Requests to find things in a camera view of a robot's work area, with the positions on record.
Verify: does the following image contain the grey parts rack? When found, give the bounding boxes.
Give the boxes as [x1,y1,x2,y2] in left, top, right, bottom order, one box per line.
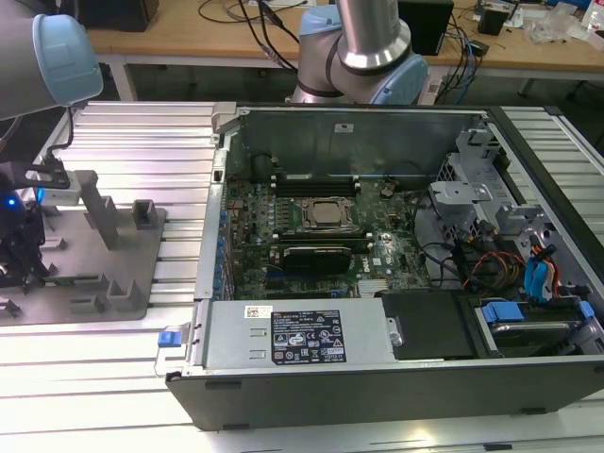
[0,169,170,327]

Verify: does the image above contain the blue disk carrier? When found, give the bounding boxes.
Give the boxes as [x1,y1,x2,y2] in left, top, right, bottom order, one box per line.
[478,301,596,360]

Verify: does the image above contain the black plastic drive cover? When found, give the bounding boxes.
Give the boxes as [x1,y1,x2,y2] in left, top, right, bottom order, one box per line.
[376,290,478,363]

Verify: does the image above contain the black open PC case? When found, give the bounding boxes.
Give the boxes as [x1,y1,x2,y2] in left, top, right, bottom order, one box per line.
[155,101,604,433]

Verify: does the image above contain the metal socket cover frame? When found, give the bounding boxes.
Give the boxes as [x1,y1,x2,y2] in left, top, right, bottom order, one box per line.
[294,197,363,233]

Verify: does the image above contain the black camera cable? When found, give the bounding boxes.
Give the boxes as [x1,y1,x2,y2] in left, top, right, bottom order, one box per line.
[46,104,76,166]

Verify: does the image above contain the grey power supply unit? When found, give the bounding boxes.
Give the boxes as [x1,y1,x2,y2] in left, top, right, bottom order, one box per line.
[200,297,402,377]

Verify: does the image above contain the black wire bundle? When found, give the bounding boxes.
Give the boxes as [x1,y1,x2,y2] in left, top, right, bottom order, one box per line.
[406,191,473,289]

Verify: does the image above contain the silver metal drive cage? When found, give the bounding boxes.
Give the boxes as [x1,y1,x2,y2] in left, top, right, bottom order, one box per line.
[427,125,581,303]

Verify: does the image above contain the clear plastic bag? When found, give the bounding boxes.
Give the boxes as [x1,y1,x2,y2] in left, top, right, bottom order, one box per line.
[526,2,589,44]

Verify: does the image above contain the green RAM stick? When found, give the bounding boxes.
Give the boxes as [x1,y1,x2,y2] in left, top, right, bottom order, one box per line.
[27,276,103,287]

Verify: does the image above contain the small black device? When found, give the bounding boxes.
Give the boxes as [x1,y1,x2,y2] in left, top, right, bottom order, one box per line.
[476,3,512,35]

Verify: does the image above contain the silver chipset heatsink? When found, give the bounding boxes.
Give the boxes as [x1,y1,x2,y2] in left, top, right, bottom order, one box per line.
[358,277,394,296]

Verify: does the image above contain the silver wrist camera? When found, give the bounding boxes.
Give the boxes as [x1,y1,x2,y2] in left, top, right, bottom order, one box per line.
[35,172,82,208]

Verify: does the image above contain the tall black box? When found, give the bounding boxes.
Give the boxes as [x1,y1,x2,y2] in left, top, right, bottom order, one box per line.
[398,0,455,57]

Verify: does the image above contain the wooden desk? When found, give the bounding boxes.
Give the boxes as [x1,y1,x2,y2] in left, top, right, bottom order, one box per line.
[87,0,604,103]

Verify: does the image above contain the large black box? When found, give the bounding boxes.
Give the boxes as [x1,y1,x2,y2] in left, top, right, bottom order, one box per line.
[77,0,160,33]

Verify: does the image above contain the light blue wire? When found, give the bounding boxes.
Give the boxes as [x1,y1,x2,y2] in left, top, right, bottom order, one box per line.
[528,244,551,303]
[542,247,562,301]

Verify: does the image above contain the orange yellow wire bundle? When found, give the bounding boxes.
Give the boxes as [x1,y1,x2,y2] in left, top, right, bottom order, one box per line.
[464,252,526,290]

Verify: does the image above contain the white red package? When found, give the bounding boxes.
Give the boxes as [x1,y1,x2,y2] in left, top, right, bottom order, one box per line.
[579,0,604,48]

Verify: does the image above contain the green motherboard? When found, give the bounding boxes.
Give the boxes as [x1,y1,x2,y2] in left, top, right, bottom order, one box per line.
[221,176,435,301]

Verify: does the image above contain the silver CPU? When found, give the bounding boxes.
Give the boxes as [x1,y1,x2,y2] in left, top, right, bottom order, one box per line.
[313,205,341,226]

